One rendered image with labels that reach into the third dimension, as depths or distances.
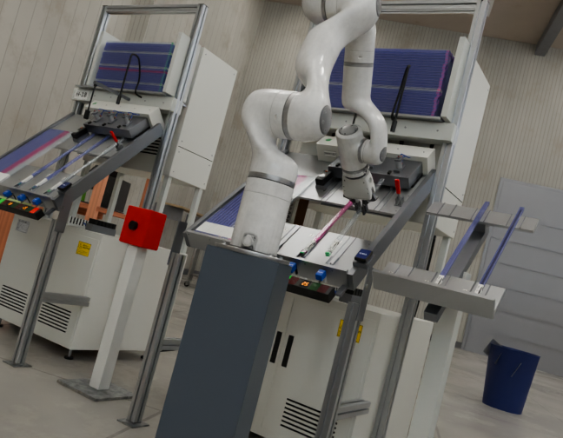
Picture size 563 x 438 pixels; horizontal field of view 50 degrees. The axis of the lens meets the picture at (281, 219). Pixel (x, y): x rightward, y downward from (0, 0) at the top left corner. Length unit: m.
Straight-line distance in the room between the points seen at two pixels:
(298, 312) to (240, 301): 0.91
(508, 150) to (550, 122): 0.96
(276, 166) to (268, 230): 0.16
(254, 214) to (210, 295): 0.22
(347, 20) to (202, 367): 0.95
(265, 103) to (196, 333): 0.57
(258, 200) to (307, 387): 1.01
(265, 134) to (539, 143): 11.63
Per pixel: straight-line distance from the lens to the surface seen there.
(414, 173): 2.31
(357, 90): 1.87
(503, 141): 12.88
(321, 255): 1.99
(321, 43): 1.61
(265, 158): 1.46
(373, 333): 2.17
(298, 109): 1.46
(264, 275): 1.39
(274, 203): 1.44
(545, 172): 12.89
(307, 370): 2.27
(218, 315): 1.42
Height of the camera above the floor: 0.70
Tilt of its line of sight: 4 degrees up
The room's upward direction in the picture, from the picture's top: 15 degrees clockwise
